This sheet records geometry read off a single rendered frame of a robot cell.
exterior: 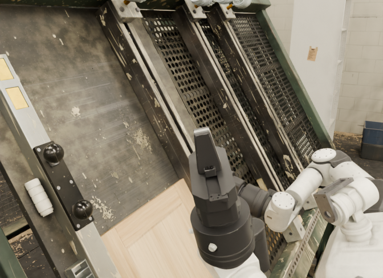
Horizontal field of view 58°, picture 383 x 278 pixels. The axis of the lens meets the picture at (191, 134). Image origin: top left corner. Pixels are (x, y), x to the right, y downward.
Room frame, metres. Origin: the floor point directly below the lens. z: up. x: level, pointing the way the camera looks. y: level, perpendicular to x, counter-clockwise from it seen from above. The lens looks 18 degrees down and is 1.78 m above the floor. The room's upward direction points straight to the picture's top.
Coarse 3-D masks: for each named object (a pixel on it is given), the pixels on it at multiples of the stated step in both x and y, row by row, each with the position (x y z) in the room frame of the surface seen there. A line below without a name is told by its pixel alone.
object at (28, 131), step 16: (0, 80) 0.74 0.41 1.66; (16, 80) 0.77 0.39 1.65; (0, 96) 0.73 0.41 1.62; (16, 112) 0.72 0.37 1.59; (32, 112) 0.74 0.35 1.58; (16, 128) 0.71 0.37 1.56; (32, 128) 0.72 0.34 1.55; (32, 144) 0.70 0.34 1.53; (32, 160) 0.69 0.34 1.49; (48, 192) 0.67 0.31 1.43; (64, 224) 0.65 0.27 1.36; (80, 240) 0.63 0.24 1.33; (96, 240) 0.65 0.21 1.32; (80, 256) 0.63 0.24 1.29; (96, 256) 0.63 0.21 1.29; (96, 272) 0.61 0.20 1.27; (112, 272) 0.63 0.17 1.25
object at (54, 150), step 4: (52, 144) 0.61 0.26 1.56; (56, 144) 0.61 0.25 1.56; (44, 148) 0.60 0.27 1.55; (48, 148) 0.60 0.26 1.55; (52, 148) 0.60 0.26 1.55; (56, 148) 0.60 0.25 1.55; (60, 148) 0.61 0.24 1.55; (44, 152) 0.60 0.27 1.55; (48, 152) 0.59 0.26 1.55; (52, 152) 0.60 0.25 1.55; (56, 152) 0.60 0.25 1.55; (60, 152) 0.60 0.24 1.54; (44, 156) 0.60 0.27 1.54; (48, 156) 0.59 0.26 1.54; (52, 156) 0.59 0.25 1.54; (56, 156) 0.60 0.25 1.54; (60, 156) 0.60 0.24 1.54; (48, 160) 0.59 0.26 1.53; (52, 160) 0.59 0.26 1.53; (56, 160) 0.60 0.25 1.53; (60, 160) 0.61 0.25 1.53; (52, 164) 0.68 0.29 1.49; (56, 164) 0.69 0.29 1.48
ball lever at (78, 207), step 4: (80, 200) 0.58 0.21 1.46; (84, 200) 0.58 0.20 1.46; (76, 204) 0.57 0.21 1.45; (80, 204) 0.57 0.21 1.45; (84, 204) 0.57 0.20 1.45; (88, 204) 0.58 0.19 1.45; (72, 208) 0.57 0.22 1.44; (76, 208) 0.56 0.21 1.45; (80, 208) 0.56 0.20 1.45; (84, 208) 0.57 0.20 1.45; (88, 208) 0.57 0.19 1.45; (92, 208) 0.58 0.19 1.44; (72, 212) 0.57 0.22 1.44; (76, 212) 0.56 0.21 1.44; (80, 212) 0.56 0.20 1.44; (84, 212) 0.56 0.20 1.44; (88, 212) 0.57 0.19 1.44; (92, 212) 0.58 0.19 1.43; (76, 216) 0.56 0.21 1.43; (80, 216) 0.56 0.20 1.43; (84, 216) 0.56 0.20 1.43; (88, 216) 0.57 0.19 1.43
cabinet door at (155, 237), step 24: (168, 192) 0.92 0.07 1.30; (144, 216) 0.81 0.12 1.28; (168, 216) 0.87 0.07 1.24; (120, 240) 0.71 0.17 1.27; (144, 240) 0.76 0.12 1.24; (168, 240) 0.82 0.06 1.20; (192, 240) 0.87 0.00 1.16; (120, 264) 0.68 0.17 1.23; (144, 264) 0.72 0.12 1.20; (168, 264) 0.77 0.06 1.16; (192, 264) 0.82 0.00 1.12
